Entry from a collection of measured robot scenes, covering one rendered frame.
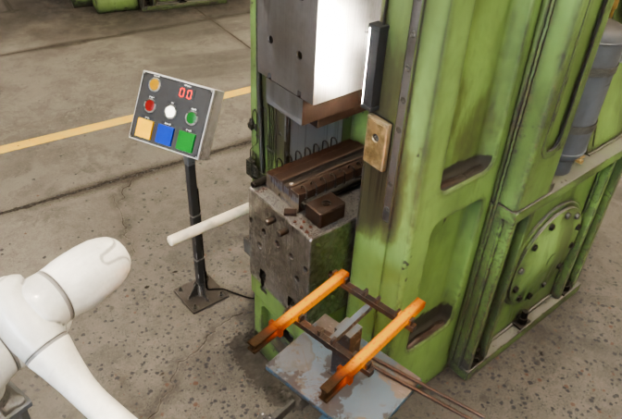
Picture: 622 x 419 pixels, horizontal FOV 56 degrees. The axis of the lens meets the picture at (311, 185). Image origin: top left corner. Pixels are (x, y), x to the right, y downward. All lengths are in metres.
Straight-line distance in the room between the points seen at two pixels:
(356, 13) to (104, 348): 1.92
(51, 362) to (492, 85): 1.46
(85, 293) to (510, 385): 2.04
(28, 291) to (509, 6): 1.48
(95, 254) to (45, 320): 0.18
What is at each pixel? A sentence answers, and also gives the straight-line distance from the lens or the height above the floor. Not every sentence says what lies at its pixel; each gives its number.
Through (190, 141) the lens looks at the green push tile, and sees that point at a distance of 2.34.
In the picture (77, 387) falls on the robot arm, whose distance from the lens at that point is 1.38.
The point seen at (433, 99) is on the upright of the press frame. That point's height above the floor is 1.49.
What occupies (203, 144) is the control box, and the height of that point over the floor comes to 1.01.
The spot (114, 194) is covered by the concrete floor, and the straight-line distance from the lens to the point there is 3.86.
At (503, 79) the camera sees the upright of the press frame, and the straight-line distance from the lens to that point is 1.99.
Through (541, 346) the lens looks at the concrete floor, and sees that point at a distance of 3.14.
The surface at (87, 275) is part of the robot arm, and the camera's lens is 1.42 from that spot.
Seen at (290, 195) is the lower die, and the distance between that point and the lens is 2.13.
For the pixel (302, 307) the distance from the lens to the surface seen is 1.75.
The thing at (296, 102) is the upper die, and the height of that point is 1.34.
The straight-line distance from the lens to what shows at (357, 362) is 1.64.
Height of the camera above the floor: 2.23
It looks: 36 degrees down
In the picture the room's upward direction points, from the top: 3 degrees clockwise
